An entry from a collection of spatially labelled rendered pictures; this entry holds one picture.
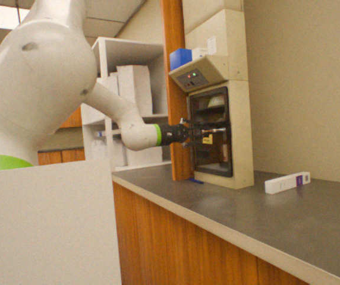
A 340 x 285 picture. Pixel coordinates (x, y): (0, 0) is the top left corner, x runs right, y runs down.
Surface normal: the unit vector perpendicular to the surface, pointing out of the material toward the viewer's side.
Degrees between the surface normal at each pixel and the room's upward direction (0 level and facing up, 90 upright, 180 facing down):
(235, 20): 90
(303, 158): 90
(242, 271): 90
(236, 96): 90
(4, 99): 105
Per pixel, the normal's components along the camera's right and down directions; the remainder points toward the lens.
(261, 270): -0.88, 0.09
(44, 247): 0.51, 0.01
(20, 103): 0.18, 0.53
